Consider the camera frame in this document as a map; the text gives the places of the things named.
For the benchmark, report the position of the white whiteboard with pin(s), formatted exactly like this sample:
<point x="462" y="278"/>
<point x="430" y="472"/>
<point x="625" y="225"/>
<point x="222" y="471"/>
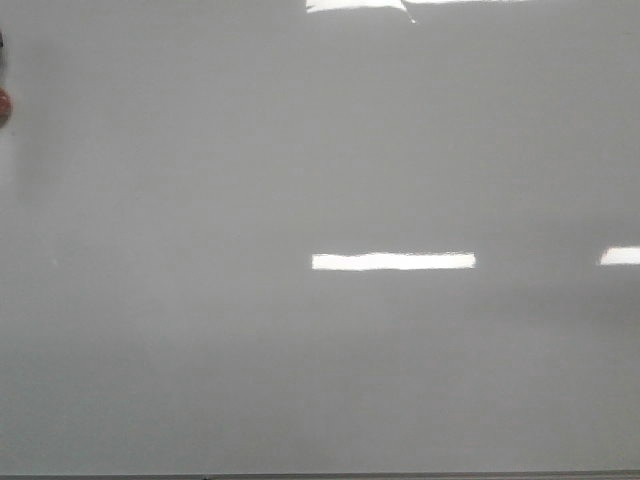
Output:
<point x="238" y="237"/>

